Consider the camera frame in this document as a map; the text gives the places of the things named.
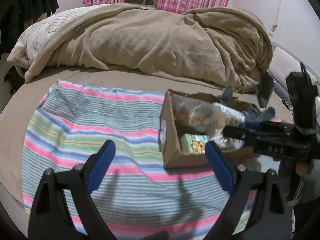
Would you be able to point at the dark hanging clothes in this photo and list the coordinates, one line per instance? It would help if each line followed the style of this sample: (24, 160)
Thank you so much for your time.
(17, 15)

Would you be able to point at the dark grey socks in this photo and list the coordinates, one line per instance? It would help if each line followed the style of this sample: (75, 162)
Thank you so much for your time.
(226, 97)

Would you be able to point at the bag of cotton swabs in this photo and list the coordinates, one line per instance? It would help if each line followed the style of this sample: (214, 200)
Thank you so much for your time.
(221, 117)

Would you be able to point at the beige embroidered pillow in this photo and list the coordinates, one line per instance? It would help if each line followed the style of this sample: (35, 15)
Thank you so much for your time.
(282, 65)

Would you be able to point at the green cartoon tissue pack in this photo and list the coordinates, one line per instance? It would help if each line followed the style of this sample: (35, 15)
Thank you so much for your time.
(193, 143)

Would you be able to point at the brown cardboard box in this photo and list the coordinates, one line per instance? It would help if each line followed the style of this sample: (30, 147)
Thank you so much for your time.
(171, 133)

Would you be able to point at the grey blue pillow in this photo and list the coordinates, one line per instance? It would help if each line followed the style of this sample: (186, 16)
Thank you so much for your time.
(281, 92)

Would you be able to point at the clear bag of snacks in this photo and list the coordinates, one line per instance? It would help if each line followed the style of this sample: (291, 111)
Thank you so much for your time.
(194, 113)

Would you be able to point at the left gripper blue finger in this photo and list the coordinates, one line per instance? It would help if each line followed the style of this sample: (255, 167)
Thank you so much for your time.
(268, 126)

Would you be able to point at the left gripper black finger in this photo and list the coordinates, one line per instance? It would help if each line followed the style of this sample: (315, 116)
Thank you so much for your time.
(246, 135)

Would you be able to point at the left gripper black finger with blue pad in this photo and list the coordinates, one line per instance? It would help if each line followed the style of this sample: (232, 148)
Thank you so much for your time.
(50, 217)
(270, 216)

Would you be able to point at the tan fleece blanket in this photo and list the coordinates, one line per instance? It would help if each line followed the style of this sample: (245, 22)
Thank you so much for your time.
(221, 46)

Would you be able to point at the striped colourful towel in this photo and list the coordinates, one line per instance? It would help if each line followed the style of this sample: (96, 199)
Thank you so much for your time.
(138, 198)

